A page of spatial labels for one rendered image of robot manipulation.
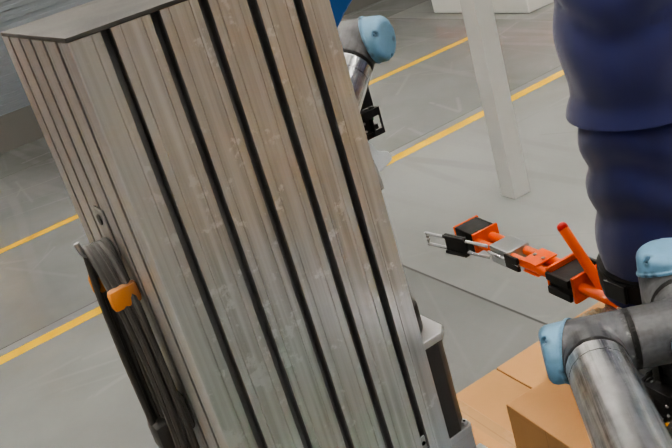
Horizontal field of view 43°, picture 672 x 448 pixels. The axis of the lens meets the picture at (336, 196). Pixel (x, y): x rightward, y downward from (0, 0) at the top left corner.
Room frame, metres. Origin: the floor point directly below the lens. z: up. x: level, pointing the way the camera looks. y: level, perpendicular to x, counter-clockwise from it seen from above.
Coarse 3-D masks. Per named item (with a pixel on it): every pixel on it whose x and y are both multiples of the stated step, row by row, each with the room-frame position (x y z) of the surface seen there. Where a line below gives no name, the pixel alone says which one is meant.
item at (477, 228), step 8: (464, 224) 1.88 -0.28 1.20; (472, 224) 1.87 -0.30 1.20; (480, 224) 1.85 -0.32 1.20; (488, 224) 1.84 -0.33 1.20; (496, 224) 1.83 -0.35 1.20; (456, 232) 1.87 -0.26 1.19; (464, 232) 1.84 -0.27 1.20; (472, 232) 1.82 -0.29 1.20; (480, 232) 1.82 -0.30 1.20; (488, 232) 1.82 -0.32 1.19; (496, 232) 1.83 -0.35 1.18; (472, 240) 1.82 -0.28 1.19; (488, 240) 1.82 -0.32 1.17; (472, 248) 1.82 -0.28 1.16
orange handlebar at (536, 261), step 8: (480, 240) 1.80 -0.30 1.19; (496, 240) 1.79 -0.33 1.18; (480, 248) 1.80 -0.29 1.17; (488, 248) 1.76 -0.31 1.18; (528, 248) 1.69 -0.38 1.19; (520, 256) 1.67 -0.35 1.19; (528, 256) 1.65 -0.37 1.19; (536, 256) 1.64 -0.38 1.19; (544, 256) 1.62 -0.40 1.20; (552, 256) 1.62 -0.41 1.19; (520, 264) 1.65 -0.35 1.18; (528, 264) 1.63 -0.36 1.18; (536, 264) 1.61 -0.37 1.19; (544, 264) 1.64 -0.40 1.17; (528, 272) 1.63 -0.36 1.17; (536, 272) 1.60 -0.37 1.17; (544, 272) 1.58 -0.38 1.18; (584, 288) 1.47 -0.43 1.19; (592, 288) 1.46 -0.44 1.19; (592, 296) 1.45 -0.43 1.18; (600, 296) 1.43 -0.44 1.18; (608, 304) 1.41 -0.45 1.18
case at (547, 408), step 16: (544, 384) 1.53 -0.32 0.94; (560, 384) 1.52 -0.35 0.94; (512, 400) 1.51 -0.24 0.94; (528, 400) 1.50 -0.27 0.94; (544, 400) 1.48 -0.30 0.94; (560, 400) 1.47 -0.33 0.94; (512, 416) 1.49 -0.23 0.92; (528, 416) 1.45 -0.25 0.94; (544, 416) 1.43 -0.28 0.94; (560, 416) 1.42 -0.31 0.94; (576, 416) 1.40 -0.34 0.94; (528, 432) 1.45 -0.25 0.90; (544, 432) 1.39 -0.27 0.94; (560, 432) 1.37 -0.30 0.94; (576, 432) 1.36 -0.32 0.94
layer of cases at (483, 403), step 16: (528, 352) 2.23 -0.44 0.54; (512, 368) 2.18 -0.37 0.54; (528, 368) 2.15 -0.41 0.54; (544, 368) 2.13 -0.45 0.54; (480, 384) 2.15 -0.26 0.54; (496, 384) 2.12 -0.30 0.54; (512, 384) 2.10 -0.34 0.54; (528, 384) 2.08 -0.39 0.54; (464, 400) 2.09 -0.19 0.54; (480, 400) 2.07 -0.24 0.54; (496, 400) 2.05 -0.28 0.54; (464, 416) 2.02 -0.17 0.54; (480, 416) 2.00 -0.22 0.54; (496, 416) 1.98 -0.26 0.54; (480, 432) 1.93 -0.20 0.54; (496, 432) 1.92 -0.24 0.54; (512, 432) 1.90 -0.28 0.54
